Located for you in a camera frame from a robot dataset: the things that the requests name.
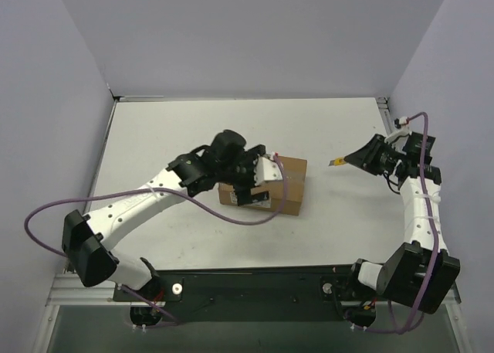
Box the aluminium front frame rail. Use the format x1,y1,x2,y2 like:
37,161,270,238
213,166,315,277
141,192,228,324
46,270,462,307

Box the yellow utility knife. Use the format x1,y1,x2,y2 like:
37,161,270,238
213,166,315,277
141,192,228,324
329,158,346,166

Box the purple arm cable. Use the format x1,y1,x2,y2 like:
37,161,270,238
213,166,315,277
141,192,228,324
385,111,441,334
25,154,289,327

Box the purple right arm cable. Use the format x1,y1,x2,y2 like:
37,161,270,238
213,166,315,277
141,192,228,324
385,111,441,334

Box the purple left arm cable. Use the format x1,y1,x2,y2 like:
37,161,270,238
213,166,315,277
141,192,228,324
25,154,289,327

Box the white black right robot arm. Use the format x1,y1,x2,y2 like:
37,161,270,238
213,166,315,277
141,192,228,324
344,131,460,314

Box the brown cardboard express box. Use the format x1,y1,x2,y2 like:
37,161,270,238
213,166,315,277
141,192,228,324
218,154,309,217

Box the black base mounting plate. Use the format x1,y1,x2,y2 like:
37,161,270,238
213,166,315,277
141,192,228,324
113,266,379,327

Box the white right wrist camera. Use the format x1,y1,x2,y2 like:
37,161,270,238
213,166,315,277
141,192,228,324
384,117,412,144

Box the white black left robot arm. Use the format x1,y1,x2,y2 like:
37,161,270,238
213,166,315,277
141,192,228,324
62,130,283,300

